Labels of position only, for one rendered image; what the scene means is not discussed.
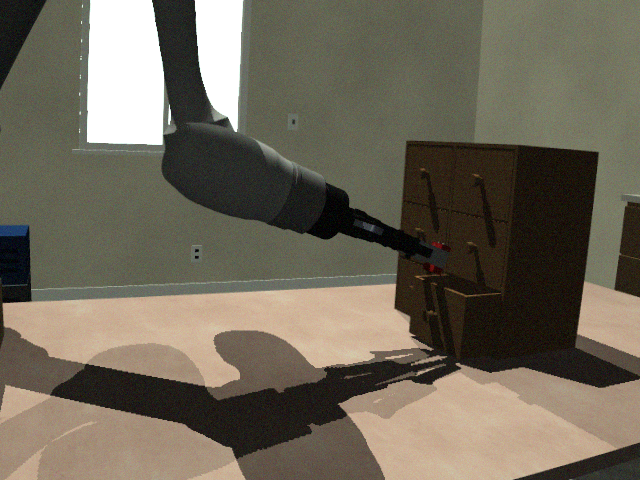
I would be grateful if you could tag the small red block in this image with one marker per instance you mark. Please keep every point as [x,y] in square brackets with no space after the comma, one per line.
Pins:
[433,268]

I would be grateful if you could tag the brown wooden chest of drawers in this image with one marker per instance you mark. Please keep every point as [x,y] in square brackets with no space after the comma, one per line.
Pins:
[547,245]

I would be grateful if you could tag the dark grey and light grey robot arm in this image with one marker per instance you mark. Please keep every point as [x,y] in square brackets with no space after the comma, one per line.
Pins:
[213,166]

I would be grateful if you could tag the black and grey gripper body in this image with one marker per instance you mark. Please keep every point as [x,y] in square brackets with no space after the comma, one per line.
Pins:
[336,215]

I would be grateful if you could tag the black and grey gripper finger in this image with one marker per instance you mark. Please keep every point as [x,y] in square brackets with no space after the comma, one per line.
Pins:
[343,231]
[399,240]

